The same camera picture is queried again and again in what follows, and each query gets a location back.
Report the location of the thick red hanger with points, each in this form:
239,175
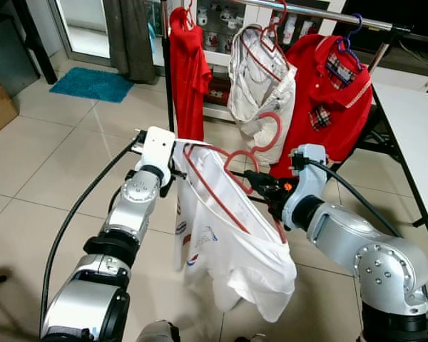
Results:
277,132

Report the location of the white t-shirt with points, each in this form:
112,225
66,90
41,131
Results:
228,263

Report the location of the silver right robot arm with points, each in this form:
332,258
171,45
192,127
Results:
371,263

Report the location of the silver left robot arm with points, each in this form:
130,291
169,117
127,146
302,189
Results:
128,206

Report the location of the thin red hanger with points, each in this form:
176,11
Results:
274,44

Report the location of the small red hanger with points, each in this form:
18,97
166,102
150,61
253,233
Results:
187,14

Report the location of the purple hanger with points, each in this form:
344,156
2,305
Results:
348,46

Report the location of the cream white garment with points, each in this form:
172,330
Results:
260,92

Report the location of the plain red shirt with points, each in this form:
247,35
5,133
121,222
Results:
189,71

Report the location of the red polo shirt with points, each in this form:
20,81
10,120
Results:
342,121

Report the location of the blue floor mat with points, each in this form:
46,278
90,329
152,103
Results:
93,84

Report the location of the grey curtain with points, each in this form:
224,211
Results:
132,39

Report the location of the dark grey cabinet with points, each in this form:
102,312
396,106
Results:
7,43

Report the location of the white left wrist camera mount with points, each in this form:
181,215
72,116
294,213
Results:
157,149

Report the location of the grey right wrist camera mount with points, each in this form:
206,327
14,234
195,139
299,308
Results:
310,167

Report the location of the white table black frame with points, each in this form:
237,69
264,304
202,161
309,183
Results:
421,135

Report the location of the glass door white frame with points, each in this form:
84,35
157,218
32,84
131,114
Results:
82,28

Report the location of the black clothes rack frame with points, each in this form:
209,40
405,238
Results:
380,53

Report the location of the silver clothes rack rail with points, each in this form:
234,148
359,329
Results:
321,16

